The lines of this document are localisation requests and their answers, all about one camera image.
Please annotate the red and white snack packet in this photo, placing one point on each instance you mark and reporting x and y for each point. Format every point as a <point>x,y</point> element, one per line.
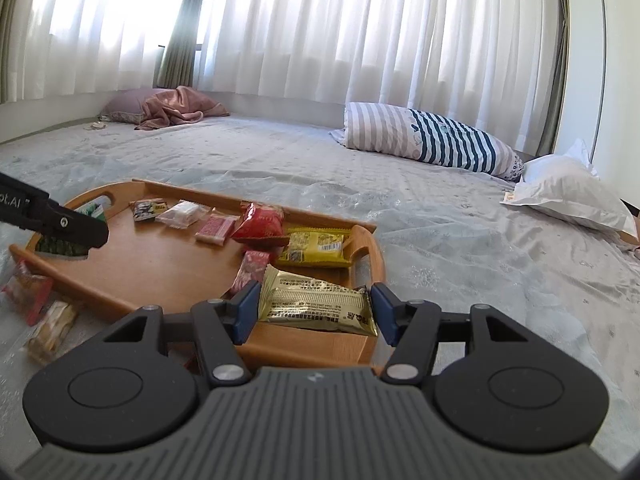
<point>30,292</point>

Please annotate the green snack packet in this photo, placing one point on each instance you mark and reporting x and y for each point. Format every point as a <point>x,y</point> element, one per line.
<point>60,249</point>

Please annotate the black and orange snack packet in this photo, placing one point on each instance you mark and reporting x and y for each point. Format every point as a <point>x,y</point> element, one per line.
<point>147,210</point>

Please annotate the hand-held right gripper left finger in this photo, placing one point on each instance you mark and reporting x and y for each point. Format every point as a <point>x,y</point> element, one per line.
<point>248,312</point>

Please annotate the printed white paper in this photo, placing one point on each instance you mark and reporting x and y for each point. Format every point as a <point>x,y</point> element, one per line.
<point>517,196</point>

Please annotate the pale gold snack packet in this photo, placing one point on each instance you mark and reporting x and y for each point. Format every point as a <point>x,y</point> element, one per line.
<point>315,305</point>

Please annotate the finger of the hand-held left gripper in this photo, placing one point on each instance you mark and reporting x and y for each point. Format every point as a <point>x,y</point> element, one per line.
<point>75,227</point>

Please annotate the white sheer curtain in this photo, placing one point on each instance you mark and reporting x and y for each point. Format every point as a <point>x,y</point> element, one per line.
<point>375,35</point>
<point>100,20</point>

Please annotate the yellow snack packet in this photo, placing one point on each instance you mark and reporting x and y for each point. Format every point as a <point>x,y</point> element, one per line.
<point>315,247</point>

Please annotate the red foil snack packet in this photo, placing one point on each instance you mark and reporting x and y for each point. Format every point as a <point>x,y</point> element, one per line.
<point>252,267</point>

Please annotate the brown cardboard box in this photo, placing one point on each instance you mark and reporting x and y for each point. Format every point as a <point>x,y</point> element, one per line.
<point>632,225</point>

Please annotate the blue striped pillow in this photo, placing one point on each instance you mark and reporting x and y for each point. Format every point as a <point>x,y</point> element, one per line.
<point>425,137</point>

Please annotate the clear biscuit packet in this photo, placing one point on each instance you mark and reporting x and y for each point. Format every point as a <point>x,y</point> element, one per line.
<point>50,330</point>

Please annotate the small pale item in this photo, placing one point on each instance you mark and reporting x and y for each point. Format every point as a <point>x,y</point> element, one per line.
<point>95,125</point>

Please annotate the grey-green curtain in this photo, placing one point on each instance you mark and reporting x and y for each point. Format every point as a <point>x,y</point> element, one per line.
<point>12,35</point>
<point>552,85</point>
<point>182,35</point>

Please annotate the mauve pillow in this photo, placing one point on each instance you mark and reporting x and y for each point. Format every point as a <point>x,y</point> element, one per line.
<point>125,107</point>

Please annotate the white pillow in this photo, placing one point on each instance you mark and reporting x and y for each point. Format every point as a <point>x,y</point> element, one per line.
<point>570,195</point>

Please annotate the pink snack packet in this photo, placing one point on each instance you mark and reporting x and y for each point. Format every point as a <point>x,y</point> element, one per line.
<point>216,228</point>

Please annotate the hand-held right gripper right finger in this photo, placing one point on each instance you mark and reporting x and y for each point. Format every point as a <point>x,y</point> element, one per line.
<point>384,315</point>

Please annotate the pink blanket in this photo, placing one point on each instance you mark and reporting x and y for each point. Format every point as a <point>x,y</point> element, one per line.
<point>185,105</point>

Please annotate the wooden serving tray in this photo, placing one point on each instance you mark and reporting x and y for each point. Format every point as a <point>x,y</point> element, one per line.
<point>150,270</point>

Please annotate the white wardrobe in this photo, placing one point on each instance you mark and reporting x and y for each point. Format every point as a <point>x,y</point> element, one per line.
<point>615,85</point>

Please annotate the clear white snack packet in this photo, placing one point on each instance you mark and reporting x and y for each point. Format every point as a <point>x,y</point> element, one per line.
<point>182,214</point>

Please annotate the red snack bag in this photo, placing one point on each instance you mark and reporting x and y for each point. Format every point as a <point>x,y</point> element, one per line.
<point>260,227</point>

